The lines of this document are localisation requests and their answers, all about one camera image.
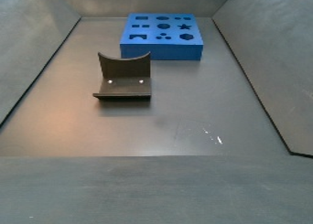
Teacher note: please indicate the blue shape sorter block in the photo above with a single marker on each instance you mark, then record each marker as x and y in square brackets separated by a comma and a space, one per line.
[169, 36]

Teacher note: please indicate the black curved holder bracket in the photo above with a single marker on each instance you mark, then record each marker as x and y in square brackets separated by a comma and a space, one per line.
[126, 77]

